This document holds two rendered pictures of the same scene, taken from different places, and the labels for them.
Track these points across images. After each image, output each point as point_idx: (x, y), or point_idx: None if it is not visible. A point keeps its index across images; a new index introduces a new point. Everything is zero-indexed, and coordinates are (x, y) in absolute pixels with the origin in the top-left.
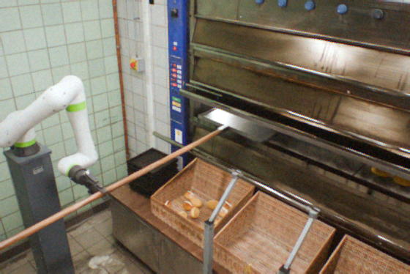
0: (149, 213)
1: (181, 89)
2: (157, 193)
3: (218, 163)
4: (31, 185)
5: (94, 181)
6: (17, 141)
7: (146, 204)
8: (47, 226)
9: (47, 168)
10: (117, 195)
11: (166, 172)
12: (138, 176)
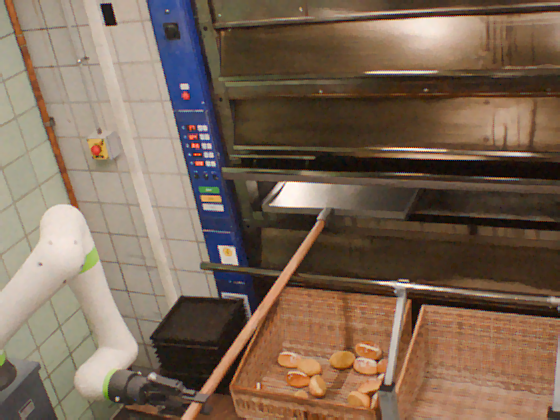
0: (234, 418)
1: (227, 167)
2: (238, 376)
3: (360, 278)
4: None
5: (175, 387)
6: None
7: (216, 405)
8: None
9: (41, 400)
10: (152, 409)
11: (233, 332)
12: (239, 351)
